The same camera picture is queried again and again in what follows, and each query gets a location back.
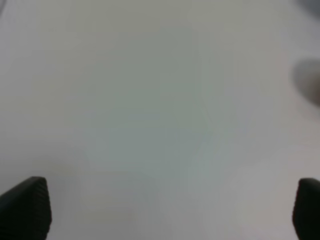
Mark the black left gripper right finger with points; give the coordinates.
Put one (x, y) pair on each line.
(306, 210)

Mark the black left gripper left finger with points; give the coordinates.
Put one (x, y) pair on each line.
(25, 211)

